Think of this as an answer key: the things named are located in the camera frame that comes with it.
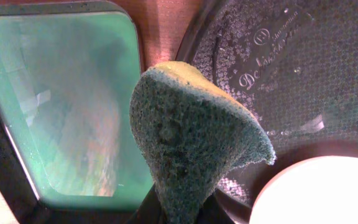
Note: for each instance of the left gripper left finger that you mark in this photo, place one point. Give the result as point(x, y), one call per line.
point(150, 210)

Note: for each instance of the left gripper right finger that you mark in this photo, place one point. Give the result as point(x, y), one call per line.
point(212, 213)

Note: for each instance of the dark green sponge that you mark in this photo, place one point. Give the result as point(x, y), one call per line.
point(191, 133)

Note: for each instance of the white plate front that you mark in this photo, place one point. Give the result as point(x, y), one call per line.
point(322, 190)

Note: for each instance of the rectangular green tray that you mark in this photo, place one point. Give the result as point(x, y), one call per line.
point(67, 71)

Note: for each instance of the round black serving tray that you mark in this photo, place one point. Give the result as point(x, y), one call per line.
point(294, 65)

